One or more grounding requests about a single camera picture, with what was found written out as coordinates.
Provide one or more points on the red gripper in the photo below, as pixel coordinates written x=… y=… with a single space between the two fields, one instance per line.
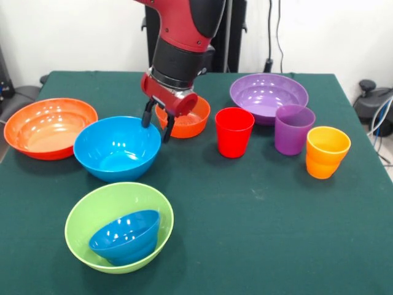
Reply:
x=172 y=98

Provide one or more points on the dark green table cloth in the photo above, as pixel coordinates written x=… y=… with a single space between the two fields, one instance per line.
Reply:
x=245 y=230

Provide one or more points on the large light blue bowl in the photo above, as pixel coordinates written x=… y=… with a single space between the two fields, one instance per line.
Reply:
x=116 y=150

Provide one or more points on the grey office chair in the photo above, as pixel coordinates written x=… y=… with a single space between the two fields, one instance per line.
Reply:
x=21 y=98

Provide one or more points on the purple cup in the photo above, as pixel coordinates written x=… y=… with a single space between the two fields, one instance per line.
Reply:
x=291 y=138

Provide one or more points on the green bowl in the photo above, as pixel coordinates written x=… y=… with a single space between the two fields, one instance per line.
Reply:
x=122 y=196

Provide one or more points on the small orange bowl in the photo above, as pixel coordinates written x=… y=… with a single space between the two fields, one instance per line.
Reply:
x=193 y=126

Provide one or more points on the large orange bowl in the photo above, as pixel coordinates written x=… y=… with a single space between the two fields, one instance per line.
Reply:
x=49 y=129

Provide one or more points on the black equipment stand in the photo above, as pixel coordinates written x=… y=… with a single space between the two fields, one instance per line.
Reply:
x=4 y=77

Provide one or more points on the orange cup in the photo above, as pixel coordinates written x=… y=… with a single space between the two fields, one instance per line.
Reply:
x=325 y=159

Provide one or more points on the black chair base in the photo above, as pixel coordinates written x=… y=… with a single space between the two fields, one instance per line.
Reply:
x=374 y=101

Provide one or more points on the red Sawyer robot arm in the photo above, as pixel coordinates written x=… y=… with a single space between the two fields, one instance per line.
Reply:
x=184 y=40

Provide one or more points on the small dark blue bowl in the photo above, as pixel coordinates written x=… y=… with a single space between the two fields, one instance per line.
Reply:
x=126 y=242

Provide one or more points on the purple bowl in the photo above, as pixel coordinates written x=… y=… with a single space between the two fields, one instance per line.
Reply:
x=261 y=95

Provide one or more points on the red cup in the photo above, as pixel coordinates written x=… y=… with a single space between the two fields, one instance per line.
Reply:
x=233 y=138

